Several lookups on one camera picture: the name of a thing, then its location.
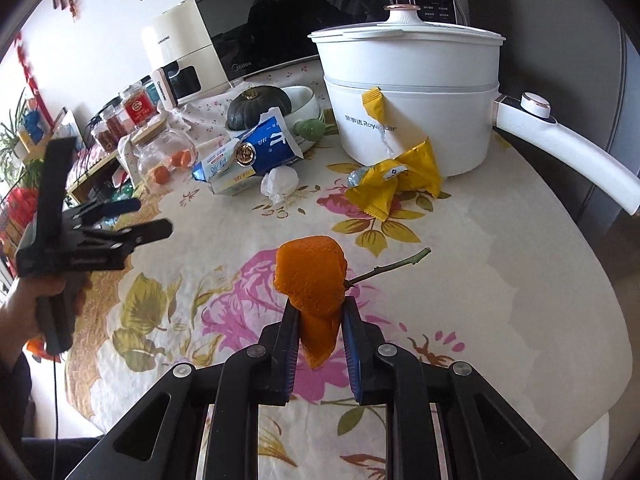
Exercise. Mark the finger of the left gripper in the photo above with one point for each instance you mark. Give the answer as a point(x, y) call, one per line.
point(91, 213)
point(136, 235)

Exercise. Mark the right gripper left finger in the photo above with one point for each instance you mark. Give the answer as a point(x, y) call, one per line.
point(281, 340)

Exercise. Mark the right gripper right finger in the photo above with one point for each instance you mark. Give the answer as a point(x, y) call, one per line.
point(361, 340)

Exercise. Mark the curled orange peel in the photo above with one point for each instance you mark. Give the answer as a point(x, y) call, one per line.
point(311, 272)

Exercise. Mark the blue white milk carton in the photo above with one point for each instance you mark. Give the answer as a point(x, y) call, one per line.
point(223, 173)

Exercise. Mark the white tissue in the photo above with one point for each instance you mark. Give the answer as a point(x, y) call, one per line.
point(279, 184)

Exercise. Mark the yellow snack wrapper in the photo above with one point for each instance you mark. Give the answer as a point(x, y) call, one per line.
point(384, 174)

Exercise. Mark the left hand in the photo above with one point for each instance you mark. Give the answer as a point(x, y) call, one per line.
point(18, 321)

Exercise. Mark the green plant stem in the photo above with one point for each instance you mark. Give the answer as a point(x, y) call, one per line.
point(389, 267)

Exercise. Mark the red label spice jar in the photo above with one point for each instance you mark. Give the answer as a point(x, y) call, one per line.
point(138, 104)

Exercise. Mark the dark green pumpkin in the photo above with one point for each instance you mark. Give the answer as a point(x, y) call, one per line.
point(245, 110)

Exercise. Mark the cream air fryer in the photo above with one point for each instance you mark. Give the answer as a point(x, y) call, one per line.
point(190, 67)

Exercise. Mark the black microwave oven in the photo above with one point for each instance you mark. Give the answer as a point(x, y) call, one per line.
point(250, 36)

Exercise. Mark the white electric pot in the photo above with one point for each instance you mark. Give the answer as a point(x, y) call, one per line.
point(397, 83)

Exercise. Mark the white bowl green handle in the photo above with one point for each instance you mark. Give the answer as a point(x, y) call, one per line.
point(305, 121)

